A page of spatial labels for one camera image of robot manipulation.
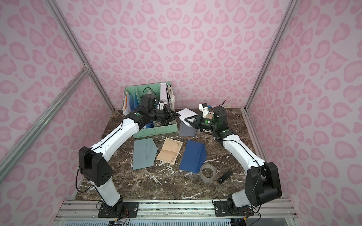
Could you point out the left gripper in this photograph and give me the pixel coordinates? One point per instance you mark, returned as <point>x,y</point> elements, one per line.
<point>167,115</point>

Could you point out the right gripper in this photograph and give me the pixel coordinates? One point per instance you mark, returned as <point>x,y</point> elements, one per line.
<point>196,122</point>

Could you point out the white blue letter paper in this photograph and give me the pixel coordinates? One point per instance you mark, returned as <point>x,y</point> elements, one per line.
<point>184,114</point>

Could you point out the cream letter paper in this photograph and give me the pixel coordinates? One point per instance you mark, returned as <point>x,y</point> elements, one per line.
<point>169,151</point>
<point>210,116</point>

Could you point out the dark blue envelope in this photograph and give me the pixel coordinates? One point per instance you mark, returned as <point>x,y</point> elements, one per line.
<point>193,157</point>

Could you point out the light teal envelope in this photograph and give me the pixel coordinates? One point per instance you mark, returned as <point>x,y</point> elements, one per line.
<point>144,153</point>

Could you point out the grey envelope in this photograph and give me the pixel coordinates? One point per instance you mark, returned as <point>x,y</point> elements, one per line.
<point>186,131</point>

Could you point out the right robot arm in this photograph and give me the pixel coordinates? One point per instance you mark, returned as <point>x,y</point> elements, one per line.
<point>262,183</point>

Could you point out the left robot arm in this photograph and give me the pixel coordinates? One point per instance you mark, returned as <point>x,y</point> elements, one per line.
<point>93,161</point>

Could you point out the white binder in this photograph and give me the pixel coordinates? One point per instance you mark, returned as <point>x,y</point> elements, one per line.
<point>164,93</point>

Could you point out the stack of loose papers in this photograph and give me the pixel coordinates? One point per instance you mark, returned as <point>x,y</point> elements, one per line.
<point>171,97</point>

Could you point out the clear tape roll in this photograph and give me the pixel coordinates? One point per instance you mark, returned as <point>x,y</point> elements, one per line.
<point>207,172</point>

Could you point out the green file organizer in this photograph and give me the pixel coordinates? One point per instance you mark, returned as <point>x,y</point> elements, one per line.
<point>155,131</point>

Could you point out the white document papers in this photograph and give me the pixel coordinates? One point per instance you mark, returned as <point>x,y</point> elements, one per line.
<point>128,103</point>

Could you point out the small black clip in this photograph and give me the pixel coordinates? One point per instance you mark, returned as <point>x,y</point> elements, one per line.
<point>225,176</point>

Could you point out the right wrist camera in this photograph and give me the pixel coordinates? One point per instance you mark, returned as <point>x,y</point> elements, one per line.
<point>205,109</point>

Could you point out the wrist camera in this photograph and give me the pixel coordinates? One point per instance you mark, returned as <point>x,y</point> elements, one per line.
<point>160,105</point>
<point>205,109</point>

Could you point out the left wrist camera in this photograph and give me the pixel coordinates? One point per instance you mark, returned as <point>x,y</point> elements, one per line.
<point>160,105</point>

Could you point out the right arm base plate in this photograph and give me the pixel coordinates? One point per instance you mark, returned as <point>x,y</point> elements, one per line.
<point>228,209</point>

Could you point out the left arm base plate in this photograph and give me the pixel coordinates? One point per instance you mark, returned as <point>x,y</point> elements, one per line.
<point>120,210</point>

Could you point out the aluminium front rail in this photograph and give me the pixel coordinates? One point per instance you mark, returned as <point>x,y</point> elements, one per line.
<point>174,209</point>

